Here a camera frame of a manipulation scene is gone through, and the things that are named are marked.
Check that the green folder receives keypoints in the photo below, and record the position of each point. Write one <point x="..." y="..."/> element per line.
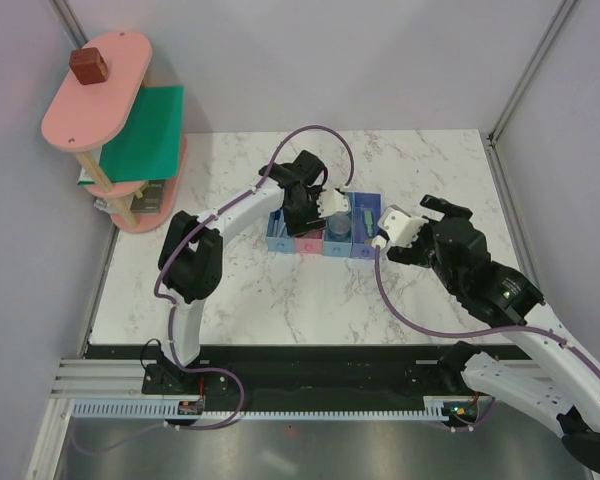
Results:
<point x="149" y="145"/>

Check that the purple plastic bin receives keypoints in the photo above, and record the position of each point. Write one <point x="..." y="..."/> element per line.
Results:
<point x="362" y="248"/>

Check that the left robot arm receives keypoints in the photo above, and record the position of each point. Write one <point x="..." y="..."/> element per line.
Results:
<point x="191" y="259"/>

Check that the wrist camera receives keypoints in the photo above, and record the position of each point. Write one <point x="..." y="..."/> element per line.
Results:
<point x="396" y="228"/>
<point x="331" y="202"/>

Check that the pink plastic bin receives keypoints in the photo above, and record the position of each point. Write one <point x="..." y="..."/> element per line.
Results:
<point x="310" y="243"/>

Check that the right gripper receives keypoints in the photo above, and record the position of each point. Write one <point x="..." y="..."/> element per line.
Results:
<point x="411" y="254"/>

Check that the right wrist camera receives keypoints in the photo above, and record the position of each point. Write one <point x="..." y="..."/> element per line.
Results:
<point x="396" y="228"/>

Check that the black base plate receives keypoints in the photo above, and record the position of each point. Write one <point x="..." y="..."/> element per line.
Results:
<point x="447" y="356"/>

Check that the pink wooden shelf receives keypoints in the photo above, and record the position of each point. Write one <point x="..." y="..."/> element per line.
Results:
<point x="82" y="118"/>

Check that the light blue bin leftmost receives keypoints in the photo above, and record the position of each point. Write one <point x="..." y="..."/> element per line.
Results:
<point x="283" y="243"/>

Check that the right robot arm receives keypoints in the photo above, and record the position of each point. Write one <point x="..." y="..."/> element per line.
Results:
<point x="508" y="304"/>

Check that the black Canon setup booklet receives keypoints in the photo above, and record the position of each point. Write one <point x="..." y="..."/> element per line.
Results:
<point x="151" y="199"/>

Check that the blue cap marker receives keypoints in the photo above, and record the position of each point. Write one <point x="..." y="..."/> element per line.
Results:
<point x="276" y="223"/>

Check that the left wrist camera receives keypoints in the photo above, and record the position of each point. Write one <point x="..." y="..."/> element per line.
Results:
<point x="331" y="202"/>

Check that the light blue bin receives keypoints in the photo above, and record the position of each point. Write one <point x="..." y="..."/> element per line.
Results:
<point x="338" y="249"/>
<point x="283" y="243"/>

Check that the brown wooden block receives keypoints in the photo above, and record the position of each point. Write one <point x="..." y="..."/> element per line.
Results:
<point x="88" y="66"/>

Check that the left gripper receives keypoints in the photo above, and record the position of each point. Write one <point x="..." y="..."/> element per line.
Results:
<point x="297" y="227"/>

